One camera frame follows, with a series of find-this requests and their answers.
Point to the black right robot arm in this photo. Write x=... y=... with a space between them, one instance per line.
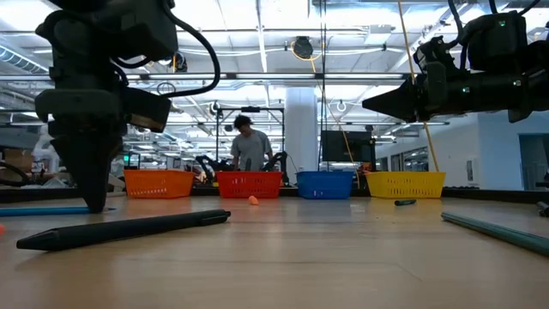
x=497 y=43

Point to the person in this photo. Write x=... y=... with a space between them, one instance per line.
x=251 y=148

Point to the black background robot arm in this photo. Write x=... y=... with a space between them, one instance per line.
x=206 y=165
x=281 y=161

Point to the yellow plastic bin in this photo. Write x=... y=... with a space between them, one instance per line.
x=405 y=184

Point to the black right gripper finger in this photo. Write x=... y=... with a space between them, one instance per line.
x=407 y=109
x=407 y=92

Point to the green crayon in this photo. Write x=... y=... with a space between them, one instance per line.
x=405 y=202

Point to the orange plastic bin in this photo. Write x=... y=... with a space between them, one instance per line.
x=158 y=184

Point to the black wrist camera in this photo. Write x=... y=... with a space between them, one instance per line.
x=431 y=51
x=148 y=109

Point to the black pen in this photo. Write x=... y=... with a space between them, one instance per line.
x=111 y=229

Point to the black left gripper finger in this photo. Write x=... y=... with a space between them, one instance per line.
x=105 y=154
x=77 y=154

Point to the white pillar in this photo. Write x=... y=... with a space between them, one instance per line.
x=298 y=129

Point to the black aluminium table frame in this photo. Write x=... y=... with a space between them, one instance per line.
x=493 y=195

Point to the blue plastic bin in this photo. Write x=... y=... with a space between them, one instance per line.
x=324 y=185

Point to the blue pencil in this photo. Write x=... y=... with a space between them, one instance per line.
x=43 y=210

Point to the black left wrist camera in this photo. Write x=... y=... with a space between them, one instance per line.
x=148 y=109

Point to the green pencil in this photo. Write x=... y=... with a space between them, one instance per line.
x=506 y=236

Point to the red plastic bin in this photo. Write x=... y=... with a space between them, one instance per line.
x=249 y=184

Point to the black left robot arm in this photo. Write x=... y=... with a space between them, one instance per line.
x=107 y=34

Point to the black background rig frame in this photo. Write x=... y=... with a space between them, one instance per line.
x=251 y=109

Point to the black monitor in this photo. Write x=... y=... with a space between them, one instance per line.
x=343 y=146

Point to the cardboard box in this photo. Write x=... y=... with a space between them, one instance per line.
x=19 y=159

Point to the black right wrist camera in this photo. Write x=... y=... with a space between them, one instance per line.
x=431 y=51

